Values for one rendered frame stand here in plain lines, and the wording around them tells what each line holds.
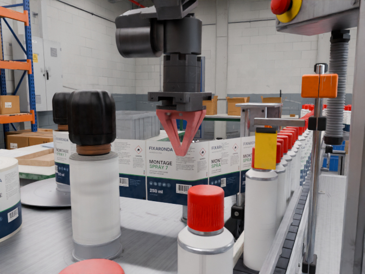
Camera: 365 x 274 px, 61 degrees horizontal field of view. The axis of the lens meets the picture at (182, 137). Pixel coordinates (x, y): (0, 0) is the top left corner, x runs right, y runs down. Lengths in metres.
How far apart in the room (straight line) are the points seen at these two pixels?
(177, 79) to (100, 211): 0.26
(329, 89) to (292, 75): 7.59
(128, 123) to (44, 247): 1.75
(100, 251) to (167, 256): 0.12
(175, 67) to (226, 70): 7.67
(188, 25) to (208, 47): 7.94
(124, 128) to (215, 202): 2.12
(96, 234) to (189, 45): 0.35
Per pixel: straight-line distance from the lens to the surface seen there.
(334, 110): 0.64
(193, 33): 0.46
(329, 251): 0.79
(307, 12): 0.59
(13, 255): 0.68
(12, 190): 0.74
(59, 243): 0.69
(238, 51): 8.21
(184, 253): 0.29
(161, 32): 0.50
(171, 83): 0.46
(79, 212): 0.57
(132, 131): 2.36
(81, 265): 0.18
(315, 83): 0.43
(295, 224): 0.77
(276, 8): 0.59
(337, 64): 0.65
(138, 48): 0.49
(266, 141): 0.45
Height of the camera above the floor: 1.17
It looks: 8 degrees down
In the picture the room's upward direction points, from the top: straight up
